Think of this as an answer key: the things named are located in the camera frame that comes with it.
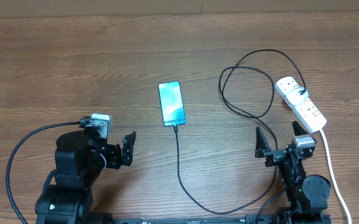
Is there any white power strip cord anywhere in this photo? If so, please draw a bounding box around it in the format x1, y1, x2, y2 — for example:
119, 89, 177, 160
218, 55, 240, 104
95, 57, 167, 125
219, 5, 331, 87
319, 128, 353, 224

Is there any white charger plug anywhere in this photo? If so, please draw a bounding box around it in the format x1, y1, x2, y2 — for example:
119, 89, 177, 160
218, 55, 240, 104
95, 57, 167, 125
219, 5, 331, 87
286, 86, 309, 107

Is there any black USB charging cable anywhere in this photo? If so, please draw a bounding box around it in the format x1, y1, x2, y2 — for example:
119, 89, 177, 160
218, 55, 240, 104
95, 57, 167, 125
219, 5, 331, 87
172, 49, 308, 216

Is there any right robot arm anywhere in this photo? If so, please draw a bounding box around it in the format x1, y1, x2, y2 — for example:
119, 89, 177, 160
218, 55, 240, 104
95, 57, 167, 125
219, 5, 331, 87
254, 121, 331, 223

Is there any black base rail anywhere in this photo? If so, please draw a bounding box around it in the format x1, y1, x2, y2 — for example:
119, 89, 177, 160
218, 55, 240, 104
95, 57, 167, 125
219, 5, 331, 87
114, 215, 332, 224

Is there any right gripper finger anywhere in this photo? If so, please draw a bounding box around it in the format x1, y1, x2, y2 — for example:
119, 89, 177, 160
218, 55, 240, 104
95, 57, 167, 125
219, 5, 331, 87
292, 121, 307, 136
254, 126, 271, 158

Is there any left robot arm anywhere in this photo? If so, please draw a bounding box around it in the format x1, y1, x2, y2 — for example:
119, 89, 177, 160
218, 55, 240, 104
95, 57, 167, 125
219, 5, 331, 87
35, 131, 136, 224

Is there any white power strip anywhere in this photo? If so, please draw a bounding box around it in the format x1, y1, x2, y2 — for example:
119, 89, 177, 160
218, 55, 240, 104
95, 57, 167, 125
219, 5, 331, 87
275, 77, 327, 133

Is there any blue Galaxy smartphone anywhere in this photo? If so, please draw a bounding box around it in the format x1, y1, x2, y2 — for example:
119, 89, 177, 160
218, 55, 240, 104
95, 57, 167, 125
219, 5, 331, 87
158, 81, 186, 127

